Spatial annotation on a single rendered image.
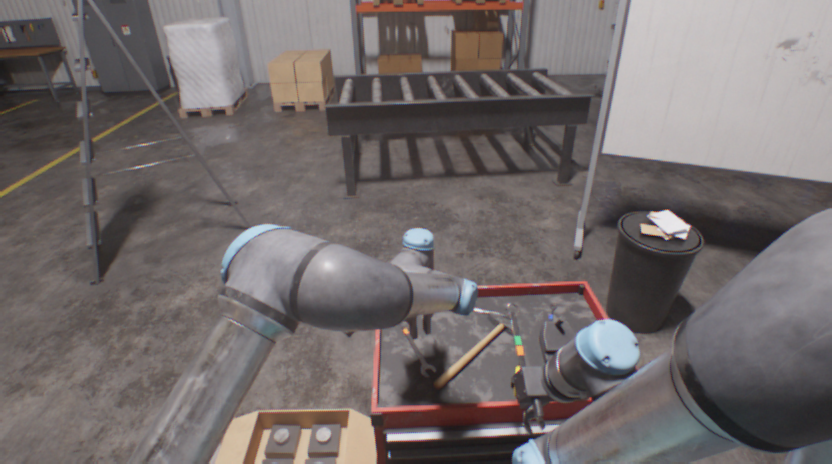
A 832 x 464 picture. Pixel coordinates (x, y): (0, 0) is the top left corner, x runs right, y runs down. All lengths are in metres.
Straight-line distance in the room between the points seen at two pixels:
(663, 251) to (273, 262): 2.16
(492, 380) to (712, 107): 2.42
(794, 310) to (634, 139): 2.95
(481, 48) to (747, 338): 7.55
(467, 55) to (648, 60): 4.99
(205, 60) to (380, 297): 6.72
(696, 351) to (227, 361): 0.50
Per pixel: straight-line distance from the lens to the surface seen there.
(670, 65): 3.11
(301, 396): 2.43
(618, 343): 0.65
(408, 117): 3.84
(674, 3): 3.07
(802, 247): 0.32
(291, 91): 6.94
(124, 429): 2.67
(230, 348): 0.60
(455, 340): 1.36
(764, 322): 0.30
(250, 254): 0.62
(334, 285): 0.54
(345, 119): 3.84
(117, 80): 9.82
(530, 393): 0.77
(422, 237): 1.01
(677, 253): 2.52
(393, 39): 8.72
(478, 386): 1.26
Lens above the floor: 1.90
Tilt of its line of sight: 29 degrees down
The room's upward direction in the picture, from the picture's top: 1 degrees counter-clockwise
